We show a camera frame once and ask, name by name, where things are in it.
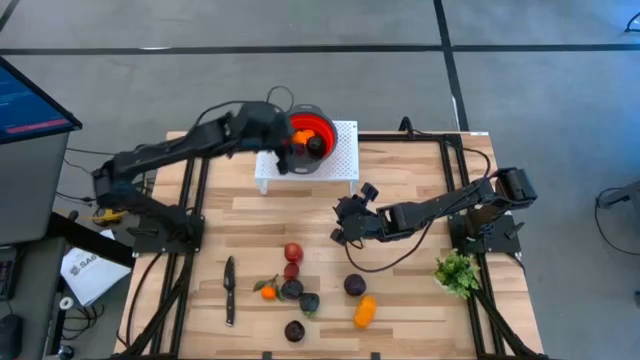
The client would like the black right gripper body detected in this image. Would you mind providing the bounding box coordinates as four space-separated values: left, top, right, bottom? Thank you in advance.
347 182 384 244

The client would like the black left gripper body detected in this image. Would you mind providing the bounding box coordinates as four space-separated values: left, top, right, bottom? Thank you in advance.
259 105 296 151

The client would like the red grey collapsible colander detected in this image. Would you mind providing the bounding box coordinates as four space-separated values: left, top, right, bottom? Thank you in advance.
283 103 339 176

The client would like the red apple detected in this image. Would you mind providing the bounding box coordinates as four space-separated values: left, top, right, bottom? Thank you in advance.
283 242 305 265

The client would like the wrinkled purple fruit green stem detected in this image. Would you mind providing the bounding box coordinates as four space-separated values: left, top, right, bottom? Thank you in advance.
298 292 321 320

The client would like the orange bell pepper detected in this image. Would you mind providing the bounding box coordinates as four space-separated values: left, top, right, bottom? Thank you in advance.
352 294 378 330

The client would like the white perforated metal shelf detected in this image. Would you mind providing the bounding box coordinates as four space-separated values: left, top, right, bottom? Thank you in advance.
254 119 360 196

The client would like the green artificial plant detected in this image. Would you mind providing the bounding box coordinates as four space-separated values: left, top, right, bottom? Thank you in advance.
432 248 482 300

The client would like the black kitchen knife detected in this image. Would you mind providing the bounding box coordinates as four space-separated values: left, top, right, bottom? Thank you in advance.
222 255 237 328

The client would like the monitor with blue screen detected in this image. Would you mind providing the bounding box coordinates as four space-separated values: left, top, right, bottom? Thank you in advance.
0 55 84 146

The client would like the grey floor stand leg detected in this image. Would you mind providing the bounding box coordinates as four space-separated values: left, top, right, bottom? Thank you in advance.
597 180 640 209

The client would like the dark desk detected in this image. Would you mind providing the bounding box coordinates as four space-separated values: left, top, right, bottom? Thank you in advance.
0 237 66 360

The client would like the black keyboard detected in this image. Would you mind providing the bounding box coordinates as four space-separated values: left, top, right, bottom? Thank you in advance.
0 247 19 301

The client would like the black computer mouse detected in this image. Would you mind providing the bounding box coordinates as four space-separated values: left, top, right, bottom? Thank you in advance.
0 313 24 359

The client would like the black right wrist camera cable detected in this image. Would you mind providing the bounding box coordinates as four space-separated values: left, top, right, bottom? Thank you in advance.
343 219 437 274

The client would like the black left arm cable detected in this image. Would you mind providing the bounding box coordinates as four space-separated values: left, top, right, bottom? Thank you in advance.
192 85 296 135

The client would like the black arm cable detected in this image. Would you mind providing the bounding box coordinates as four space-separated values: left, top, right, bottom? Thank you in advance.
192 85 296 135
405 122 494 179

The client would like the black aluminium table frame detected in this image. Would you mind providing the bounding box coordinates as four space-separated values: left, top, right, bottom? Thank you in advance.
114 117 546 360

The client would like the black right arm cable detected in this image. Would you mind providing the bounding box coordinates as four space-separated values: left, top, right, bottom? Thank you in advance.
405 122 494 179

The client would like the black cable bundle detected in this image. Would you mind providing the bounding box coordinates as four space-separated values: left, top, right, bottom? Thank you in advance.
469 287 544 360
119 252 196 359

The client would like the yellow cable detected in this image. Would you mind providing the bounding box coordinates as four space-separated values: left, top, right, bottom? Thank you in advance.
92 208 126 226

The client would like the thin black cable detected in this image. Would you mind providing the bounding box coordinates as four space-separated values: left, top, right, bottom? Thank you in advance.
64 147 117 157

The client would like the black floor cable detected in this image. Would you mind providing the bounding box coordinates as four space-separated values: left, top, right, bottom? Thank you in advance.
593 187 640 257

